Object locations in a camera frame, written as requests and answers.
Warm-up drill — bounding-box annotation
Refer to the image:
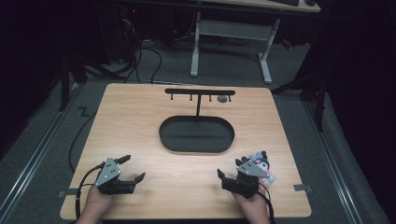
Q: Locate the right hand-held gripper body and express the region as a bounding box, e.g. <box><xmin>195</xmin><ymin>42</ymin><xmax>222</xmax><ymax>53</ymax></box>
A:
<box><xmin>221</xmin><ymin>161</ymin><xmax>271</xmax><ymax>199</ymax></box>

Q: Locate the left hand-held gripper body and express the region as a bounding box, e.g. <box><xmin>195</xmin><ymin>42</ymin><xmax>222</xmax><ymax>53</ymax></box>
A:
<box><xmin>94</xmin><ymin>157</ymin><xmax>136</xmax><ymax>196</ymax></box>

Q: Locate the black and pink plush keychain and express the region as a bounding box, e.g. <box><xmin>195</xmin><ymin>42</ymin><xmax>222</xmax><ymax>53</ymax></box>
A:
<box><xmin>248</xmin><ymin>150</ymin><xmax>276</xmax><ymax>189</ymax></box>

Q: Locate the black key rack with tray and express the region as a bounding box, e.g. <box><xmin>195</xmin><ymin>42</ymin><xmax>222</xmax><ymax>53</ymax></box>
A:
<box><xmin>158</xmin><ymin>88</ymin><xmax>236</xmax><ymax>154</ymax></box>

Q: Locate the person's right hand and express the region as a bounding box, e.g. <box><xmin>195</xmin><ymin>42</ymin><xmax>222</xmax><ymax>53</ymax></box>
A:
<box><xmin>233</xmin><ymin>184</ymin><xmax>271</xmax><ymax>224</ymax></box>

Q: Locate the person's left hand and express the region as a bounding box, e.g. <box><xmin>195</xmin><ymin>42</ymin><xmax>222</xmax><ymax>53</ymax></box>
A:
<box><xmin>76</xmin><ymin>185</ymin><xmax>115</xmax><ymax>224</ymax></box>

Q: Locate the black metal stand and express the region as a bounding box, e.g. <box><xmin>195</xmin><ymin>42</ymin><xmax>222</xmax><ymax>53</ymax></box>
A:
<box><xmin>271</xmin><ymin>55</ymin><xmax>331</xmax><ymax>133</ymax></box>
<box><xmin>58</xmin><ymin>49</ymin><xmax>125</xmax><ymax>112</ymax></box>

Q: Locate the wooden desk top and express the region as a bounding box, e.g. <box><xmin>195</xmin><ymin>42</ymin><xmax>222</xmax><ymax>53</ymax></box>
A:
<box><xmin>199</xmin><ymin>0</ymin><xmax>321</xmax><ymax>14</ymax></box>

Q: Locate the black keyboard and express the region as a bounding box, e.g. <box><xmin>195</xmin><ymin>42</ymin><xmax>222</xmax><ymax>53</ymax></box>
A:
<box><xmin>269</xmin><ymin>0</ymin><xmax>301</xmax><ymax>7</ymax></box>

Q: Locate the left hand-held gripper cable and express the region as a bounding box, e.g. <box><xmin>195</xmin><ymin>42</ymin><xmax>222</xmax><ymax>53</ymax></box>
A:
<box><xmin>74</xmin><ymin>162</ymin><xmax>106</xmax><ymax>220</ymax></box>

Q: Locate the hand-held gripper cable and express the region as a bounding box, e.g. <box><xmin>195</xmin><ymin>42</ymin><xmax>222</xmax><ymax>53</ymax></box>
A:
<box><xmin>74</xmin><ymin>162</ymin><xmax>106</xmax><ymax>220</ymax></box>
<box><xmin>256</xmin><ymin>182</ymin><xmax>276</xmax><ymax>224</ymax></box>

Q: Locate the right hand-held gripper cable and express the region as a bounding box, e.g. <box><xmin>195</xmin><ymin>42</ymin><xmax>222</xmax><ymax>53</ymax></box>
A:
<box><xmin>256</xmin><ymin>182</ymin><xmax>276</xmax><ymax>224</ymax></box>

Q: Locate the black floor cable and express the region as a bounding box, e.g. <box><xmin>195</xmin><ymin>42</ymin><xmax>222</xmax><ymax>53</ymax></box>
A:
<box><xmin>68</xmin><ymin>112</ymin><xmax>97</xmax><ymax>174</ymax></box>

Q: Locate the white metal desk frame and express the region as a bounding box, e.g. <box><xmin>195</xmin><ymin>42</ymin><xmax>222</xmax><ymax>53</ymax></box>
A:
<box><xmin>190</xmin><ymin>11</ymin><xmax>281</xmax><ymax>85</ymax></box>

